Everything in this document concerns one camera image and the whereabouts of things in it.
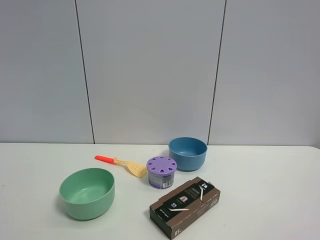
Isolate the yellow spatula with orange handle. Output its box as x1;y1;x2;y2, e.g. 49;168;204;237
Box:
94;155;148;178

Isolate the blue plastic bowl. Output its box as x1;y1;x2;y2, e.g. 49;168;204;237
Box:
168;137;208;172

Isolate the purple lidded air freshener jar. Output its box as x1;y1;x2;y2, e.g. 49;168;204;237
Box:
146;156;177;190

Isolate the brown cardboard box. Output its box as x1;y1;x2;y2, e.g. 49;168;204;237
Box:
149;176;221;240

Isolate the green plastic bowl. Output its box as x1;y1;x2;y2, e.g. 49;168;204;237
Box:
59;168;116;221

